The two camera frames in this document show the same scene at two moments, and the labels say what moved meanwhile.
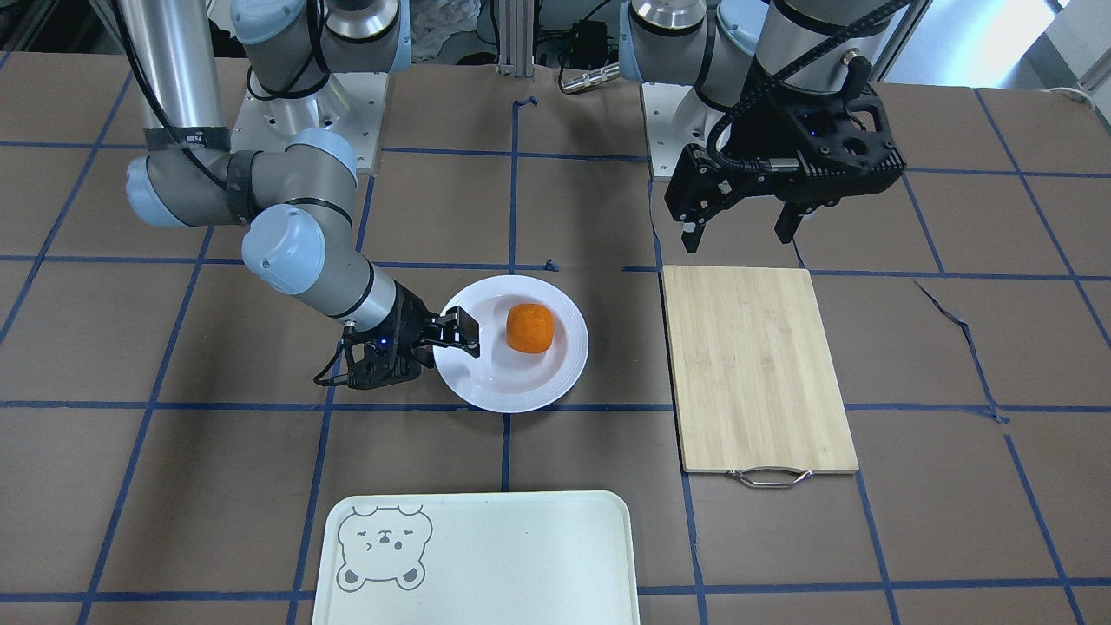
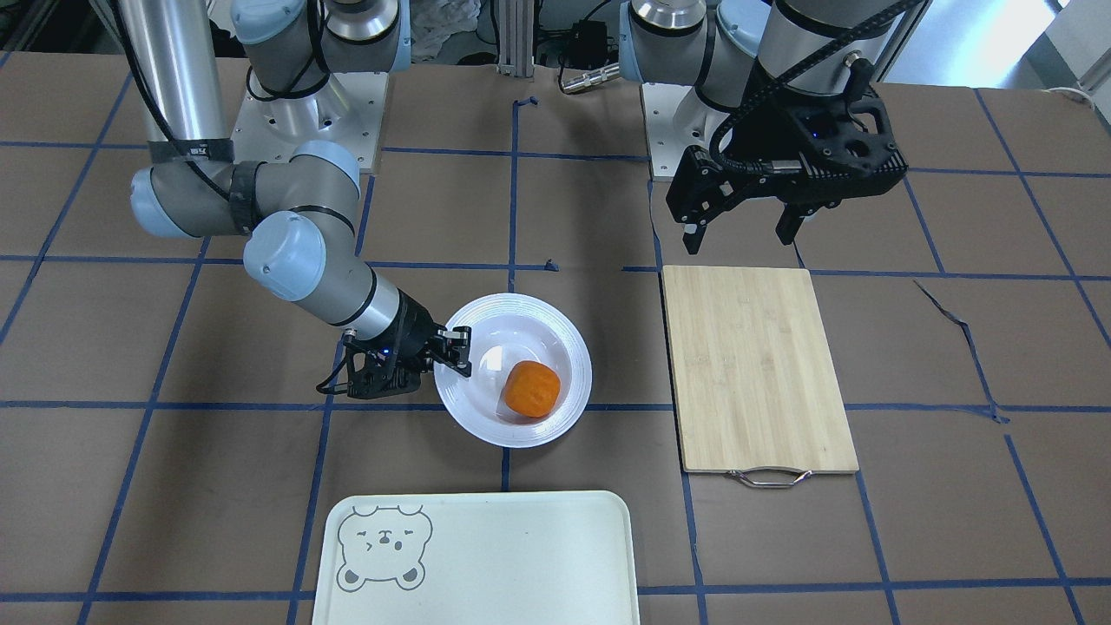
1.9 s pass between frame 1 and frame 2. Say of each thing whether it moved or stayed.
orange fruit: moved
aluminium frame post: stayed
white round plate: moved
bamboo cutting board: stayed
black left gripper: stayed
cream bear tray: stayed
